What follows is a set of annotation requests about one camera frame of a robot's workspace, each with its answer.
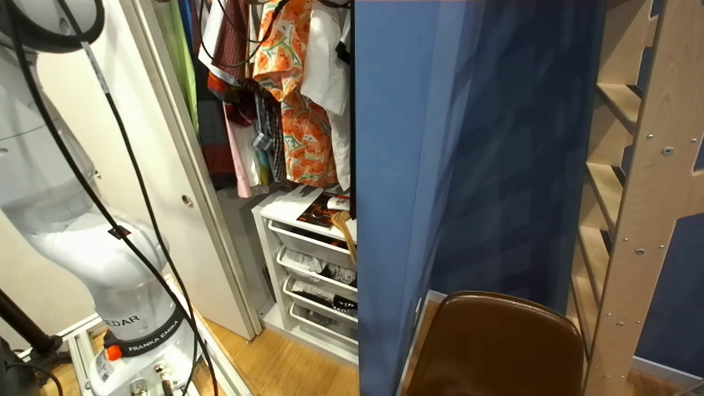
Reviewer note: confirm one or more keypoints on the wooden loft ladder frame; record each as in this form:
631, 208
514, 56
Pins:
651, 189

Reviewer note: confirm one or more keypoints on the magazine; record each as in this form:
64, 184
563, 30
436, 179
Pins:
315, 211

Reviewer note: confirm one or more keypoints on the dark red shirt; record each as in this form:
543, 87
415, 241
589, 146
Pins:
232, 44

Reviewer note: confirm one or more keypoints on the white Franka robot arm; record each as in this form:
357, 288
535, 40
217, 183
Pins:
66, 220

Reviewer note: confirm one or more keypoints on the black tripod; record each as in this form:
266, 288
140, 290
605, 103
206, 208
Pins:
24, 330

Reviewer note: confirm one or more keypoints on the white sliding closet door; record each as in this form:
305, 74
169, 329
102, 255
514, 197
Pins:
154, 183

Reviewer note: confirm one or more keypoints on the orange watermelon print shirt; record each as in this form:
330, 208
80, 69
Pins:
304, 139

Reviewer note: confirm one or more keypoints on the pink garment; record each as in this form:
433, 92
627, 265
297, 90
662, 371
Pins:
237, 155

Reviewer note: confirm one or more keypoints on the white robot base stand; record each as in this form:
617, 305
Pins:
220, 366

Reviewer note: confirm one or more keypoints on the brown wooden hanger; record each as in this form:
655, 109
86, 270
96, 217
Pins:
343, 234

